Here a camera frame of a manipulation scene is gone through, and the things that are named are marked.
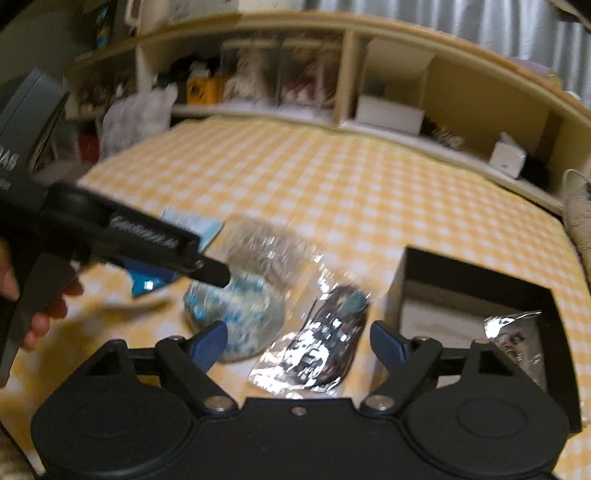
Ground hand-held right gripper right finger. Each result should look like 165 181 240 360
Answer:
360 320 514 417

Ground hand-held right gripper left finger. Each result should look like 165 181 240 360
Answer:
88 320 235 417

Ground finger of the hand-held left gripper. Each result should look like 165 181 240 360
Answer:
179 255 232 287

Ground clear bag blue white contents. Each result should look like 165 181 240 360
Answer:
182 271 288 364

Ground light blue printed packet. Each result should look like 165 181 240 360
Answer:
161 209 223 251

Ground clear bag silver contents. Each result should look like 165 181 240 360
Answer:
222 216 325 288

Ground clear bag dark cables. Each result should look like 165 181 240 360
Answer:
247 262 380 401

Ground black box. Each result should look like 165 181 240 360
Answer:
383 246 583 435

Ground silver foil packet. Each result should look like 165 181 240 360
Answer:
482 310 549 389

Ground person's left hand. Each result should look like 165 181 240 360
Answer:
0 237 86 352

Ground red box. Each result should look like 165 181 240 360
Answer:
78 133 101 163

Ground white fluffy pillow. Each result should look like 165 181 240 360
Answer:
99 87 179 161

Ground row of small jars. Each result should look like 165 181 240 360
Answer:
69 83 110 114

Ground yellow checked blanket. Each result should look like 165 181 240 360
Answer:
76 115 591 480

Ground yellow box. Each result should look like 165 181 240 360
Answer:
186 76 228 110

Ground dark plush toy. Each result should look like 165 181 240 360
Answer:
161 55 218 89

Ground blue can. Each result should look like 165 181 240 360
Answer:
95 14 115 49

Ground clear doll display case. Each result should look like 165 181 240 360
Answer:
279 39 345 112
221 41 283 110

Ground small trinket pile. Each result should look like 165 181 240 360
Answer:
429 124 465 149

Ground small white box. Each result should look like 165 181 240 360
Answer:
488 133 528 179

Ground white flat box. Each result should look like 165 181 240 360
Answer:
355 94 426 136

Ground beige cushion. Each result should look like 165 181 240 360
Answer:
563 188 591 288

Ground wooden headboard shelf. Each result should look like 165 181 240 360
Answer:
65 11 591 217

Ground white mug with handle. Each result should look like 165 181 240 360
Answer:
124 0 158 34

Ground white cable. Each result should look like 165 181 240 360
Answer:
560 168 591 195

